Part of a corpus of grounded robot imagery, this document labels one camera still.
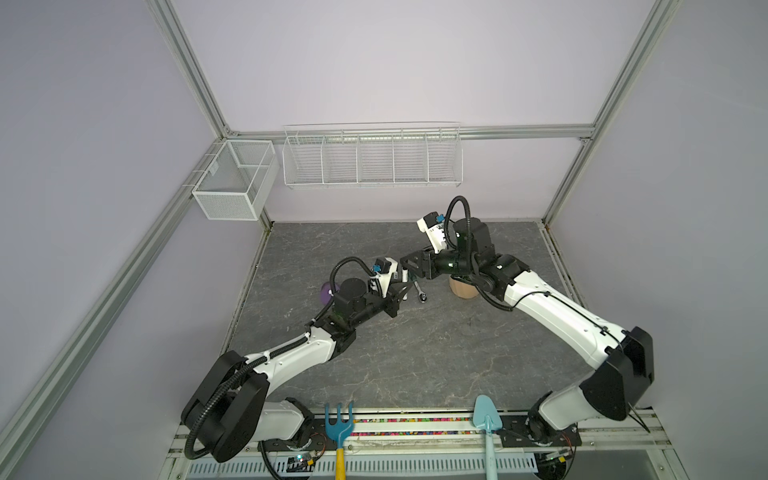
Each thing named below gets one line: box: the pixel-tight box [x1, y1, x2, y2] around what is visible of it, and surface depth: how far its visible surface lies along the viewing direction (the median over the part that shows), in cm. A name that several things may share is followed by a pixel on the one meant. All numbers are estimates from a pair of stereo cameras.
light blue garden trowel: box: [472, 394, 503, 480], surface depth 75 cm
